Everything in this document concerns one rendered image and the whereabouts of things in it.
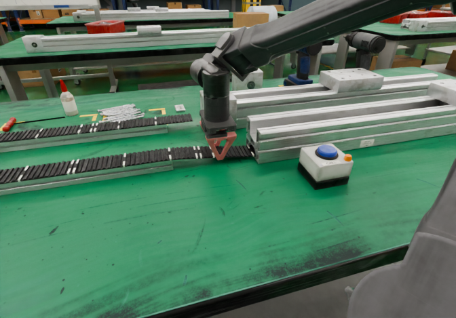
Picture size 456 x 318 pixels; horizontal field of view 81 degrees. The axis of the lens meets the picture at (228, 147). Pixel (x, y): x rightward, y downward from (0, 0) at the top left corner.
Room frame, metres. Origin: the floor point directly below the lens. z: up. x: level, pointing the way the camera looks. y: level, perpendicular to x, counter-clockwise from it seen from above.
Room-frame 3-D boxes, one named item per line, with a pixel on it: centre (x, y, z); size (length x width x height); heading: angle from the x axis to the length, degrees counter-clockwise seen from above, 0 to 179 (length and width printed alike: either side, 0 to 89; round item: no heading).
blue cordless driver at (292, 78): (1.05, -0.27, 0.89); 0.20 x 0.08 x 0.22; 17
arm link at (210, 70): (0.56, 0.03, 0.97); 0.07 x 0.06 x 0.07; 24
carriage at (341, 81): (0.86, -0.40, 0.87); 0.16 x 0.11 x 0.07; 105
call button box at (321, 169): (0.49, -0.21, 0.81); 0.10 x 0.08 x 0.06; 15
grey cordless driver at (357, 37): (1.08, -0.51, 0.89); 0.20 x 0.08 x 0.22; 17
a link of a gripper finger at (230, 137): (0.54, 0.02, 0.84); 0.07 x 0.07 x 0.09; 15
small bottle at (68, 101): (0.82, 0.52, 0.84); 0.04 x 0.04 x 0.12
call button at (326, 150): (0.48, -0.21, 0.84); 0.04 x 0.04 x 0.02
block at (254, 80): (1.01, -0.08, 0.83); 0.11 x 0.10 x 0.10; 11
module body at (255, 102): (0.86, -0.40, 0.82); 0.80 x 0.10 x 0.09; 105
